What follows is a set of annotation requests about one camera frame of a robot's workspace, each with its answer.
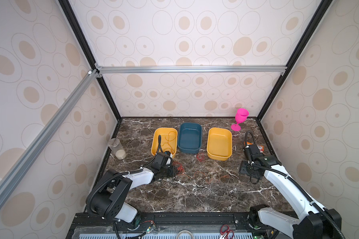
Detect teal plastic bin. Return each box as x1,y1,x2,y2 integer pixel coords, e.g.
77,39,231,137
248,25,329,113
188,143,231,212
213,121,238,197
178,122,202,154

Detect black cable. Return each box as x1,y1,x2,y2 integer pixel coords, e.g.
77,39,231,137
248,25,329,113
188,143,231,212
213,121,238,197
160,176,180,189

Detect yellow plastic bin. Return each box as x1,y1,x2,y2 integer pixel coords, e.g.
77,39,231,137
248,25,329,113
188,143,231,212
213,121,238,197
151,127,178,158
206,127,232,161

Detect right yellow plastic bin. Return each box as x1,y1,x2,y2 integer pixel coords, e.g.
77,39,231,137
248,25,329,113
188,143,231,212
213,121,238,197
206,127,232,161

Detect red handled scissors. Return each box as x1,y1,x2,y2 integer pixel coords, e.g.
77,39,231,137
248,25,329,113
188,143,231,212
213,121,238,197
219,224,234,239

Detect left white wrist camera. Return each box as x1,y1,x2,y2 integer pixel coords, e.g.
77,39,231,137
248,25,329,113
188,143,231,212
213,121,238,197
165,151,173,165

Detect diagonal aluminium rail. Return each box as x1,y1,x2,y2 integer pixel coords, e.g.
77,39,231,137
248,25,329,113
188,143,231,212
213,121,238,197
0,69,99,209

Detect clear jar with white powder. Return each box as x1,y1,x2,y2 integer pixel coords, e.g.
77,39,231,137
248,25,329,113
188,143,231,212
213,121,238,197
108,138,127,160

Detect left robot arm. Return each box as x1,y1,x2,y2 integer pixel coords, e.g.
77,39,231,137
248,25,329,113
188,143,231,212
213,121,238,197
86,135,176,228

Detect colourful snack bag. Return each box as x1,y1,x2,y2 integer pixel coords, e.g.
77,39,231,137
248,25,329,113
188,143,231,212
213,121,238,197
245,142,264,154

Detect pink plastic goblet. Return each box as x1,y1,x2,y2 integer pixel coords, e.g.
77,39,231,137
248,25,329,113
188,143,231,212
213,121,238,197
231,108,249,131

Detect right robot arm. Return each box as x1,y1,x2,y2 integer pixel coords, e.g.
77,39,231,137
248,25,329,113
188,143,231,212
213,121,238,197
239,140,345,239

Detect horizontal aluminium rail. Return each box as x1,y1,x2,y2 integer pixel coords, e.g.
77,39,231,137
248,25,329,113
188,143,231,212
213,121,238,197
97,65,287,75

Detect left yellow plastic bin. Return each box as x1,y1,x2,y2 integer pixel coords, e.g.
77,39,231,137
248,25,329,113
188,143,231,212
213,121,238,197
151,127,178,158

